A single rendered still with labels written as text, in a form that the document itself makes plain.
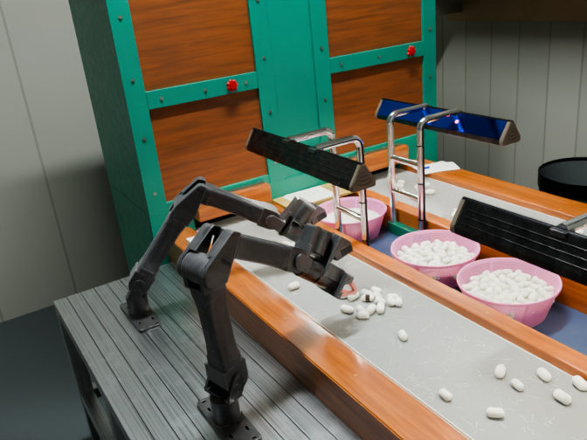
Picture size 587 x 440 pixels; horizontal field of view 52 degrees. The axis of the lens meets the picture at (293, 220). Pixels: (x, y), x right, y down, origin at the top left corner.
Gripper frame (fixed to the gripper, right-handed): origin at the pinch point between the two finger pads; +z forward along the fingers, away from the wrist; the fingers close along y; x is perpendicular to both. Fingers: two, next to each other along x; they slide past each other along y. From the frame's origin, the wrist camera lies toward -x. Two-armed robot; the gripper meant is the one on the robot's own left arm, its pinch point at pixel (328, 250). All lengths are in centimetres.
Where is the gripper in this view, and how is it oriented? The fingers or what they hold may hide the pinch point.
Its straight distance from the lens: 193.2
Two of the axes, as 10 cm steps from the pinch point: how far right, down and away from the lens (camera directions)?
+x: -4.8, 8.8, 0.0
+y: -5.1, -2.8, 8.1
